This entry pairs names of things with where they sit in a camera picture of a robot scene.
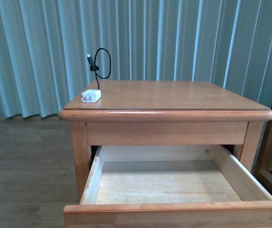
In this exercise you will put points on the white charger adapter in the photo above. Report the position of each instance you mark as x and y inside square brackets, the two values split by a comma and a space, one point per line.
[91, 96]

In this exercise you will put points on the wooden drawer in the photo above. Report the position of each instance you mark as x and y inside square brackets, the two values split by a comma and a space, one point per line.
[189, 186]

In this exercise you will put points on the wooden nightstand cabinet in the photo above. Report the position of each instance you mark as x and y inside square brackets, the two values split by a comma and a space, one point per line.
[163, 113]

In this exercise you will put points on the light green curtain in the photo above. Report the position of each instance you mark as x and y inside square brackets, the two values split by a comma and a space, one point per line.
[44, 43]

